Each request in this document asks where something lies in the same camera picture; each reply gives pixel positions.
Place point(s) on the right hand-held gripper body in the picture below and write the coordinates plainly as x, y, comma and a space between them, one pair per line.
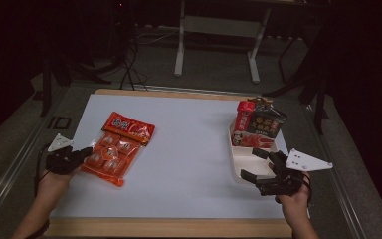
288, 176

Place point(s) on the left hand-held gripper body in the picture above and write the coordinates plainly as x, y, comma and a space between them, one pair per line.
61, 159

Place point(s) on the white divided tray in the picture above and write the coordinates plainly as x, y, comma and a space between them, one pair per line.
248, 161

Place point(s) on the red and black food packet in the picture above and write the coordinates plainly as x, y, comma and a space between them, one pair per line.
257, 127

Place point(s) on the orange snack packet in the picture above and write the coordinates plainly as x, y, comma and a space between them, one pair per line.
116, 149

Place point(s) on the gold foil packet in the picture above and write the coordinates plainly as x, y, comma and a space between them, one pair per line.
260, 99

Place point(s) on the person's left hand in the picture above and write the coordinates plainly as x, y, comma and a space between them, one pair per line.
54, 186

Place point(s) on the person's right hand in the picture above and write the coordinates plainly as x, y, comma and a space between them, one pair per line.
293, 205

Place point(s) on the black floor socket plate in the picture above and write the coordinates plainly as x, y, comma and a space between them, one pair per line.
59, 122

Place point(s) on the white table mat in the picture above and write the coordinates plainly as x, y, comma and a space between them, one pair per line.
185, 159

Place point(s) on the black metal stand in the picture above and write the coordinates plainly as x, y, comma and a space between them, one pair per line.
66, 69
311, 83

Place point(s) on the wooden table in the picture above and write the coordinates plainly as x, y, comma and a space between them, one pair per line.
165, 228

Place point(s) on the metal floor rail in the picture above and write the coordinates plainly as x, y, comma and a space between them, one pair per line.
10, 169
338, 186

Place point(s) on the white desk frame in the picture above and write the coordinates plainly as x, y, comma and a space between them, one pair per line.
219, 26

